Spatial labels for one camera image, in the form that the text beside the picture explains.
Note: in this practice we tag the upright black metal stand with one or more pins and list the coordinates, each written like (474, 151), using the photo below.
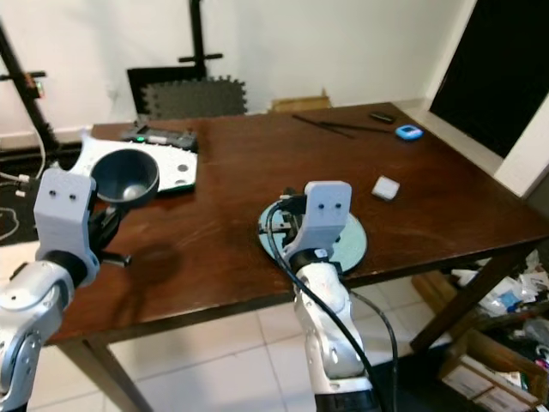
(199, 34)

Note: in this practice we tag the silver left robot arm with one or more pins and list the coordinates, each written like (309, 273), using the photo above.
(26, 335)

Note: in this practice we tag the black foam floor mat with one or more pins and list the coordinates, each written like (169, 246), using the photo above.
(17, 206)

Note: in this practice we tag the grey foam puzzle mat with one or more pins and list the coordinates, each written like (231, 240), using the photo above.
(196, 99)

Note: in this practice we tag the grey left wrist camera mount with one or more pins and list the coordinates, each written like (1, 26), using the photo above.
(64, 210)

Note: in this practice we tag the black flat electronic device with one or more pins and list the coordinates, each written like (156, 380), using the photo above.
(163, 136)

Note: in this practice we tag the small white square box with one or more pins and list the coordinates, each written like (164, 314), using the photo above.
(385, 188)

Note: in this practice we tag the small black oblong gadget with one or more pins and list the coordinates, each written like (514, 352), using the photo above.
(382, 117)

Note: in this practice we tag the dark brown wooden table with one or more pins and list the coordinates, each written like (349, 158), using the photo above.
(249, 163)

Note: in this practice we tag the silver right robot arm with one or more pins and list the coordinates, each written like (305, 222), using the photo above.
(326, 330)

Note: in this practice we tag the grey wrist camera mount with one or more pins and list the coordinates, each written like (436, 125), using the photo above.
(326, 215)
(64, 210)

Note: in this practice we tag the slanted black metal stand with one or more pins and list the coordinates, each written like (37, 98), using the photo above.
(21, 81)

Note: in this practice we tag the black floor rug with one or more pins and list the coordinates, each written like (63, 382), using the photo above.
(416, 386)

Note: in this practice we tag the teal round plate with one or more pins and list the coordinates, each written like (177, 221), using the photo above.
(349, 245)

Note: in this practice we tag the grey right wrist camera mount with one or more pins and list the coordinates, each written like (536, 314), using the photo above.
(326, 215)

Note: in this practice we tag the cardboard box with white labels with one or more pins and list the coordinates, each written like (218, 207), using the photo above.
(480, 378)

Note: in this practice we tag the small blue timer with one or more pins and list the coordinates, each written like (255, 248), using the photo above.
(409, 132)

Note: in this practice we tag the black chopstick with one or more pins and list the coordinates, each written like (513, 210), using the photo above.
(360, 128)
(322, 127)

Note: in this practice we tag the cardboard box with white rubbish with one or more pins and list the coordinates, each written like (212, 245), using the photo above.
(497, 296)

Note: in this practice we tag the dark grey bowl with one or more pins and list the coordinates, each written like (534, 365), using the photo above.
(129, 172)

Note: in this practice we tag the black flat panel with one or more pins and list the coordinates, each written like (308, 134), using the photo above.
(159, 75)

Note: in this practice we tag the small brown cardboard box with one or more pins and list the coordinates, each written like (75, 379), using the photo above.
(300, 103)

